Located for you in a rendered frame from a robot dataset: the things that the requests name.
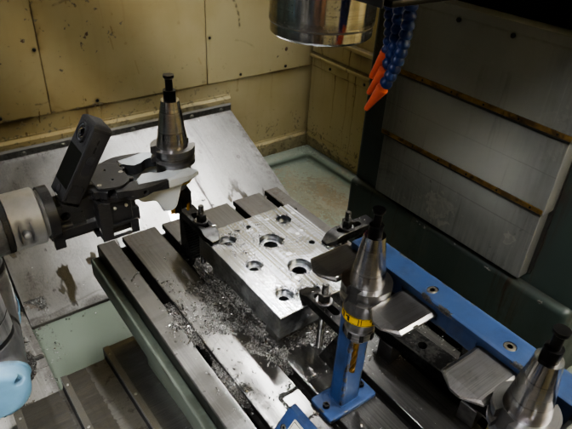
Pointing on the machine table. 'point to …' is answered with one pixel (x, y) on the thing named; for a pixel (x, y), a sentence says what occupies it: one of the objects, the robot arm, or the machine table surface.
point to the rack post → (344, 382)
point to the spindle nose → (322, 21)
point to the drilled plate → (237, 275)
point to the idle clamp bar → (472, 412)
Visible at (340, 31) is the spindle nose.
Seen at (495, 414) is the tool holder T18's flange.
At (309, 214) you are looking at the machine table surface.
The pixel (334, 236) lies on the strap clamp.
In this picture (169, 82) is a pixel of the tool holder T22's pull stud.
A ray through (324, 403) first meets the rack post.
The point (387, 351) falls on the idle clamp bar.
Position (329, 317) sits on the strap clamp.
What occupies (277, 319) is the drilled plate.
